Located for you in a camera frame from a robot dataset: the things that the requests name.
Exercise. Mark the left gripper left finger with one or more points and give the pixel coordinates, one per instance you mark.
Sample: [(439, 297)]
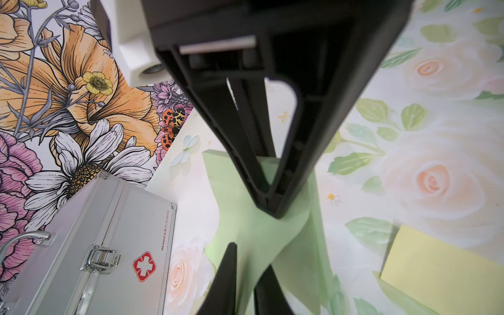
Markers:
[(221, 298)]

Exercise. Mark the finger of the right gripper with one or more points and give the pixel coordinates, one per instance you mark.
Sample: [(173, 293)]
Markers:
[(221, 52)]

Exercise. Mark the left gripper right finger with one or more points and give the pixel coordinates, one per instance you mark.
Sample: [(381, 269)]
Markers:
[(268, 296)]

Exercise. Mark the green memo pad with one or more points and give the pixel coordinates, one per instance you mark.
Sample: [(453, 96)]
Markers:
[(294, 246)]

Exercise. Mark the yellow memo pad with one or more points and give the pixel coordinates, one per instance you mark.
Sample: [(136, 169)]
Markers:
[(444, 278)]

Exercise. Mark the silver metal first-aid case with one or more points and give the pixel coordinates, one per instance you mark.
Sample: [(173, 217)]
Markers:
[(107, 253)]

